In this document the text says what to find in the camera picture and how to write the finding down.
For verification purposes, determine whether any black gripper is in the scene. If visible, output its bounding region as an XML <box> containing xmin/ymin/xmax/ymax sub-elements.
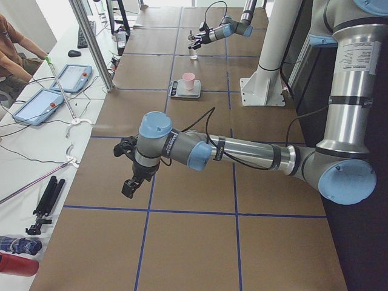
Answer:
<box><xmin>121</xmin><ymin>161</ymin><xmax>159</xmax><ymax>199</ymax></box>
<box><xmin>188</xmin><ymin>25</ymin><xmax>211</xmax><ymax>50</ymax></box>

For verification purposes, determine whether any clear glass sauce bottle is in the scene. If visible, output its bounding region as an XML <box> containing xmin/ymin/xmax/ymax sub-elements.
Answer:
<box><xmin>187</xmin><ymin>30</ymin><xmax>198</xmax><ymax>61</ymax></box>

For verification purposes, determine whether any pink plastic cup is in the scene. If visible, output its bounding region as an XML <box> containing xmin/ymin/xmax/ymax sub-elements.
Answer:
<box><xmin>182</xmin><ymin>72</ymin><xmax>195</xmax><ymax>90</ymax></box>

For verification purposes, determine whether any silver digital kitchen scale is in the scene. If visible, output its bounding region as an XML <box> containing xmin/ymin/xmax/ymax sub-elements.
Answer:
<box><xmin>168</xmin><ymin>79</ymin><xmax>201</xmax><ymax>99</ymax></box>

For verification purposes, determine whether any black keyboard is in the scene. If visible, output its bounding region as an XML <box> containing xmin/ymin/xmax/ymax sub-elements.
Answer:
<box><xmin>77</xmin><ymin>21</ymin><xmax>96</xmax><ymax>49</ymax></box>

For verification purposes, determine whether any near teach pendant tablet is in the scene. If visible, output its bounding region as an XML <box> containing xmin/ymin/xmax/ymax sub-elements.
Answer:
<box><xmin>13</xmin><ymin>89</ymin><xmax>64</xmax><ymax>125</ymax></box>

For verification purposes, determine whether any teach pendant tablet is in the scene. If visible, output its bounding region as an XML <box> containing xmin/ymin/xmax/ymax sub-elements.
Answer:
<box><xmin>13</xmin><ymin>89</ymin><xmax>64</xmax><ymax>125</ymax></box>
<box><xmin>58</xmin><ymin>64</ymin><xmax>93</xmax><ymax>93</ymax></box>

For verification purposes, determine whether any far teach pendant tablet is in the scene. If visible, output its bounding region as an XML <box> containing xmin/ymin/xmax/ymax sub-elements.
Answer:
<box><xmin>58</xmin><ymin>64</ymin><xmax>93</xmax><ymax>93</ymax></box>

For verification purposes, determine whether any blue folded umbrella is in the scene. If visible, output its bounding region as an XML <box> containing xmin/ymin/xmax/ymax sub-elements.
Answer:
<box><xmin>1</xmin><ymin>236</ymin><xmax>42</xmax><ymax>255</ymax></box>

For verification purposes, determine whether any black computer mouse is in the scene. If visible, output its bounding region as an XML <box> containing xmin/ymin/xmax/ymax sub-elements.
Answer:
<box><xmin>67</xmin><ymin>50</ymin><xmax>82</xmax><ymax>58</ymax></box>

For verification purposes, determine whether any red water bottle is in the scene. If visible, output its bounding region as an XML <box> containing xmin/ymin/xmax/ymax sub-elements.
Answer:
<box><xmin>1</xmin><ymin>253</ymin><xmax>39</xmax><ymax>277</ymax></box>

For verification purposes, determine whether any seated person orange shirt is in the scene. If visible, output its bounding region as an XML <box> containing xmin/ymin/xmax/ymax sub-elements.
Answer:
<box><xmin>1</xmin><ymin>15</ymin><xmax>48</xmax><ymax>99</ymax></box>

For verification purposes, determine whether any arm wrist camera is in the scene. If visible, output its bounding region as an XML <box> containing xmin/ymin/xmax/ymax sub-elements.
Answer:
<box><xmin>113</xmin><ymin>136</ymin><xmax>138</xmax><ymax>160</ymax></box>

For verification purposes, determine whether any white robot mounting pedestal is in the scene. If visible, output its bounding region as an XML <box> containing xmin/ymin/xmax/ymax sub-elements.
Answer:
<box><xmin>240</xmin><ymin>0</ymin><xmax>302</xmax><ymax>107</ymax></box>

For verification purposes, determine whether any aluminium frame post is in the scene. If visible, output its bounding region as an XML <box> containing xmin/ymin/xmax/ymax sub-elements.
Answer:
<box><xmin>69</xmin><ymin>0</ymin><xmax>114</xmax><ymax>92</ymax></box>

